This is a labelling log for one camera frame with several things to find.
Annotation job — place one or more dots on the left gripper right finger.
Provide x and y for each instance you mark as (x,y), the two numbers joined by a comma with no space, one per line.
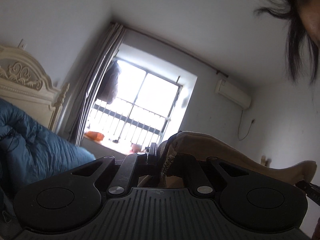
(249,200)

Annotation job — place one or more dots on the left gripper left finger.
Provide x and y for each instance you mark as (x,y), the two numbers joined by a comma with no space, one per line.
(70,200)

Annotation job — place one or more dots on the beige zip hoodie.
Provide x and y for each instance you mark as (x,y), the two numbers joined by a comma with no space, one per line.
(202,146)

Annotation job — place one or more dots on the blue quilted duvet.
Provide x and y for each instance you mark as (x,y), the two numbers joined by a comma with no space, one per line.
(31,152)

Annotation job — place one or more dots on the orange item on windowsill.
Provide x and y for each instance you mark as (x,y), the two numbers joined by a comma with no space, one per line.
(96,136)

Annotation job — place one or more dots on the grey curtain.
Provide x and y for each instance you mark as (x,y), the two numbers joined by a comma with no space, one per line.
(88,83)

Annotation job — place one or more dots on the cream carved headboard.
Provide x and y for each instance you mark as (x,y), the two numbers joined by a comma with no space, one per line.
(25,84)

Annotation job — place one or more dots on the barred window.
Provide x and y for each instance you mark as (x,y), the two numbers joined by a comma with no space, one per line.
(151,101)

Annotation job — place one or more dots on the curtain rod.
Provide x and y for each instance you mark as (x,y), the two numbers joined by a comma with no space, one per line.
(173,46)

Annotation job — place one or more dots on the person's head dark hair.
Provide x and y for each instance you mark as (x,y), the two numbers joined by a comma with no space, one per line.
(303,29)

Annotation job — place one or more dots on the white wall air conditioner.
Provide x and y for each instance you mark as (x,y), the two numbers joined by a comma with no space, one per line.
(233,93)

